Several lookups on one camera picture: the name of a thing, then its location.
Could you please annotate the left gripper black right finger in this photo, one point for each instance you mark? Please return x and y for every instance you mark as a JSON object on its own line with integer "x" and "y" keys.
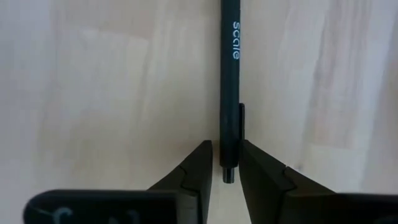
{"x": 267, "y": 193}

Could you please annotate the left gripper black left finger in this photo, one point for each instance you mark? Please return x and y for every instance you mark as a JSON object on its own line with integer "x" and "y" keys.
{"x": 199, "y": 174}

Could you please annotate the black pen white lettering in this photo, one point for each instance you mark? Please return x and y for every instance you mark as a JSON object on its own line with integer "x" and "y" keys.
{"x": 230, "y": 93}

